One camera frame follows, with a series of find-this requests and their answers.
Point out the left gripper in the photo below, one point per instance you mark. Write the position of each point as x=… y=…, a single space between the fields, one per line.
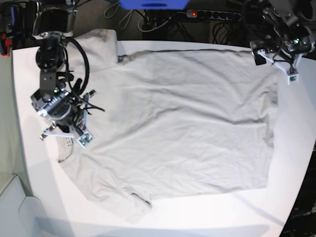
x=280 y=47

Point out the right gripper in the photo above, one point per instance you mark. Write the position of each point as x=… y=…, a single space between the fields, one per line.
x=62 y=107

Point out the beige t-shirt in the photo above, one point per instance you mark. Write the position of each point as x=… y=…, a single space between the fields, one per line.
x=173 y=124

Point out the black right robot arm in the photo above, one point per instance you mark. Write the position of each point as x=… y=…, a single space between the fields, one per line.
x=53 y=26

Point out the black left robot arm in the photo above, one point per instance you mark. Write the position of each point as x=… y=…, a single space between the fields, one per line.
x=283 y=29

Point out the black power strip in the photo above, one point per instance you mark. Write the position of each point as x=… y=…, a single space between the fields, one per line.
x=213 y=15

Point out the red and black clamp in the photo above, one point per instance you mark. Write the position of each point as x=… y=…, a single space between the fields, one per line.
x=5 y=44

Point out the blue box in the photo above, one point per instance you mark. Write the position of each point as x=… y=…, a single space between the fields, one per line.
x=154 y=4

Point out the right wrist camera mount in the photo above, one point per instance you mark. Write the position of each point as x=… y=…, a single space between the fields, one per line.
x=79 y=133

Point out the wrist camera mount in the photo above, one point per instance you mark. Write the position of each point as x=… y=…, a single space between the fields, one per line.
x=79 y=133
x=290 y=69

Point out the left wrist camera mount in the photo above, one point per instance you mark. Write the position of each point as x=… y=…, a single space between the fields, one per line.
x=290 y=69

